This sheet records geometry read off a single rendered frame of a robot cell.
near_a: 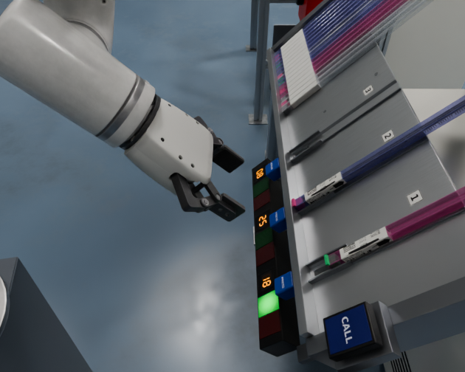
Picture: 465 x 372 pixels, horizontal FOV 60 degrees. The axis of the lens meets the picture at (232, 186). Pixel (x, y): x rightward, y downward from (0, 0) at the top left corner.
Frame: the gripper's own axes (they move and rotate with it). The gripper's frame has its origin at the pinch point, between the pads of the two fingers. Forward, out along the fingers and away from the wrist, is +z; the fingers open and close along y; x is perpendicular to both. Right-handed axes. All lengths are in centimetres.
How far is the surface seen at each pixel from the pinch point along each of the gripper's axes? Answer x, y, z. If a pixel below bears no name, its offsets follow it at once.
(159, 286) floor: -71, -31, 37
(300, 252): 3.5, 8.4, 8.8
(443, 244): 19.2, 14.7, 10.2
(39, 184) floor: -110, -77, -3
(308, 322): 3.5, 17.9, 8.4
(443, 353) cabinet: 1, 7, 54
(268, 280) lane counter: -4.2, 7.9, 11.1
